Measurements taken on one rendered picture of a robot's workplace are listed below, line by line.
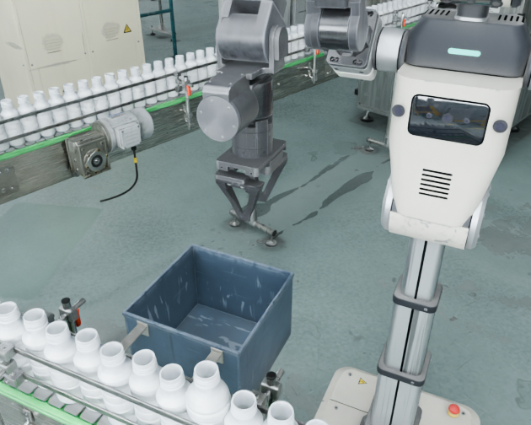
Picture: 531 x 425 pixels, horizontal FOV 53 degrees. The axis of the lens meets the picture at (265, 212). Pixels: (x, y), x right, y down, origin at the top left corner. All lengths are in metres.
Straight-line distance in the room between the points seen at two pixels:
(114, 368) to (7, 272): 2.36
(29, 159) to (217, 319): 0.97
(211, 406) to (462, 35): 0.81
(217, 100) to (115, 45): 4.33
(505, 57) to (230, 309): 0.97
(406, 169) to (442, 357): 1.56
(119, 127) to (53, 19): 2.61
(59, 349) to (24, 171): 1.23
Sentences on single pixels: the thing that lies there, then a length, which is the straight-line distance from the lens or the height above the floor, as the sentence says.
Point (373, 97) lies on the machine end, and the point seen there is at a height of 0.26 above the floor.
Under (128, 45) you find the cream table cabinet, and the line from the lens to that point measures 5.03.
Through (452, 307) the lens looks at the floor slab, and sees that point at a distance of 2.88.
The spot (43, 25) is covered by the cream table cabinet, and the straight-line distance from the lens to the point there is 4.63.
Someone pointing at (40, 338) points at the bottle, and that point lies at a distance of 1.05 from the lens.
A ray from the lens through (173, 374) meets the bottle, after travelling 0.91.
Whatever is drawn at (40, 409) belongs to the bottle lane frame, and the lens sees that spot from 1.12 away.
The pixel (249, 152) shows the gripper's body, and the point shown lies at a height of 1.50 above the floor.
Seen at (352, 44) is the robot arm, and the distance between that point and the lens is 1.03.
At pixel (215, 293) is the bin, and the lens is 1.58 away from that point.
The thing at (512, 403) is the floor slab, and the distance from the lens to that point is 2.53.
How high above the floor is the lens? 1.81
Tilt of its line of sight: 32 degrees down
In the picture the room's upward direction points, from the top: straight up
